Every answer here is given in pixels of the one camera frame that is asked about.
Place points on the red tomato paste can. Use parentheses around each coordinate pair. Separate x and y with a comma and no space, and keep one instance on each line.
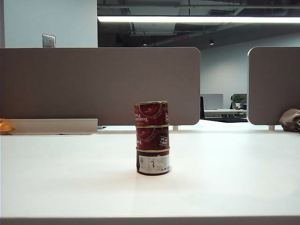
(150,114)
(150,137)

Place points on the dark can with white label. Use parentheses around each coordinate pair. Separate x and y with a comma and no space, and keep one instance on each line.
(152,161)

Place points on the white background desk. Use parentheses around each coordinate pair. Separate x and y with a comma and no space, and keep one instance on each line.
(222,111)

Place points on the green potted plant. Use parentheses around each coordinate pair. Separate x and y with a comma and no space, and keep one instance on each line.
(238,99)

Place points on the small ceiling spot lamp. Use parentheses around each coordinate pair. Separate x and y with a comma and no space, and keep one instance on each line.
(211,42)

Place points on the long ceiling light strip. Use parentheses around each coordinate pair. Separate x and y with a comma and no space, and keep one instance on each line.
(187,19)

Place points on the narrow brown desk divider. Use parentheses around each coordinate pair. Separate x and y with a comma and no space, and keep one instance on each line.
(274,82)

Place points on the brown bag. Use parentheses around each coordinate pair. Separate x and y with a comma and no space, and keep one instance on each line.
(289,119)

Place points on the orange object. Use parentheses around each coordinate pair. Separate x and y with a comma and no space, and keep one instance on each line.
(4,126)

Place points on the metal wall plate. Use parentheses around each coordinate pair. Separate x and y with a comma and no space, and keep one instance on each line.
(48,40)

